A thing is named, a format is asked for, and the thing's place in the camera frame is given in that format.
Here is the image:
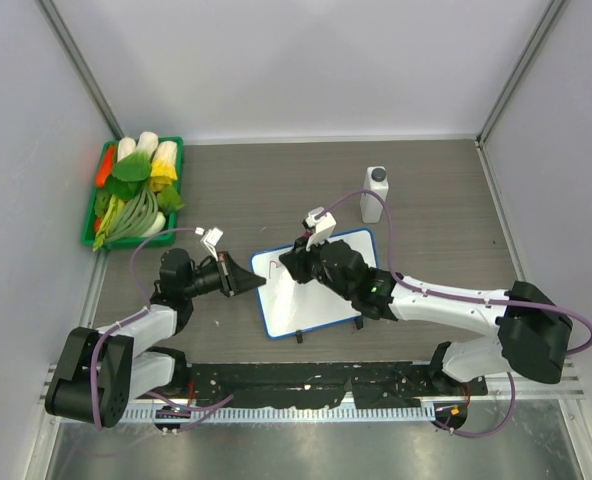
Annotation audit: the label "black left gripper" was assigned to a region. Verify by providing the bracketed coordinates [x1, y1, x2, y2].
[182, 251, 264, 299]

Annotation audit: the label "orange toy carrot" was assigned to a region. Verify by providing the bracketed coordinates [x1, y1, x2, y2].
[95, 144, 116, 189]

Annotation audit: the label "yellow green toy stalks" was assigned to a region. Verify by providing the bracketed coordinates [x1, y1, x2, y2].
[92, 195, 126, 251]

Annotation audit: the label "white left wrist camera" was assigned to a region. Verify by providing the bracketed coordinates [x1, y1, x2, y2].
[195, 227, 224, 259]

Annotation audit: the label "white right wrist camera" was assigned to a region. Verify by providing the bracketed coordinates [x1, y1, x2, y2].
[303, 207, 336, 251]

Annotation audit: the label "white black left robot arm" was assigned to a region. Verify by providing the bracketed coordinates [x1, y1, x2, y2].
[44, 248, 266, 428]

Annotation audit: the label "white green toy cabbage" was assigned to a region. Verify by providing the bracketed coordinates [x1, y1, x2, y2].
[135, 131, 159, 158]

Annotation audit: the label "white bottle black cap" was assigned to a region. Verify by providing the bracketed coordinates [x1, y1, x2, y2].
[360, 166, 389, 224]

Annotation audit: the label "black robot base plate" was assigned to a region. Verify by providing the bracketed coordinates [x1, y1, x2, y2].
[131, 360, 490, 409]

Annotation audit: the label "green plastic vegetable tray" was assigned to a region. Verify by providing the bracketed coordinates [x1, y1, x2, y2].
[81, 136, 184, 250]

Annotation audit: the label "yellow white toy napa cabbage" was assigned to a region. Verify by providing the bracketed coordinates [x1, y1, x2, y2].
[149, 141, 178, 193]

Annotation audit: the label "white slotted cable duct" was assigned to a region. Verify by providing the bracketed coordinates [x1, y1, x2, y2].
[119, 401, 435, 424]

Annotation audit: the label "white toy bok choy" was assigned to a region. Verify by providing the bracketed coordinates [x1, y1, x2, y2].
[116, 137, 137, 162]

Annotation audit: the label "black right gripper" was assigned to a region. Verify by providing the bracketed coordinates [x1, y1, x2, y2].
[281, 231, 355, 301]

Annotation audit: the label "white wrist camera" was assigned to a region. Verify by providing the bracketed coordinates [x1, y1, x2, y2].
[195, 227, 224, 259]
[303, 207, 336, 251]

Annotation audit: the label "green toy bean bundle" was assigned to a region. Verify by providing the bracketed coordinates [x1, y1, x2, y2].
[105, 185, 166, 243]

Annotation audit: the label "blue-framed whiteboard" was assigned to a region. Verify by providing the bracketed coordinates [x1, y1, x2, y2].
[250, 246, 360, 339]

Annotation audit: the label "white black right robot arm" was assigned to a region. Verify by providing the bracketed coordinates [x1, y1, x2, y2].
[279, 237, 572, 395]

